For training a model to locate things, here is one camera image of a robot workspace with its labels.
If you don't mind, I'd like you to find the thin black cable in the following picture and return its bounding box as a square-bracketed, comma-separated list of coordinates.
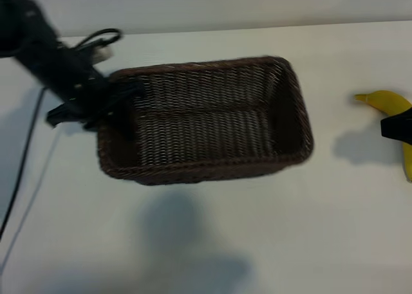
[0, 87, 46, 240]

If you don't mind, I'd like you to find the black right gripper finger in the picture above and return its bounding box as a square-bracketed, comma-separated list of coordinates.
[381, 126, 412, 145]
[380, 107, 412, 129]

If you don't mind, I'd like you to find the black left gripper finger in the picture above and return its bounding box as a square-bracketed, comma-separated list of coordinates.
[111, 81, 145, 99]
[82, 113, 112, 133]

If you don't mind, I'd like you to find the brown wicker basket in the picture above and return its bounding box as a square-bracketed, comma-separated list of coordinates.
[96, 55, 315, 187]

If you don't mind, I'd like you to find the yellow banana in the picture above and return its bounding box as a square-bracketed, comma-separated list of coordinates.
[353, 89, 412, 183]

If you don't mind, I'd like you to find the pale grey bracket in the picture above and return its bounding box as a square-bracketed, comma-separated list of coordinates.
[91, 48, 115, 64]

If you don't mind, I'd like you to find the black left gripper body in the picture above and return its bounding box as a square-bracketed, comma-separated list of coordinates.
[46, 70, 129, 133]

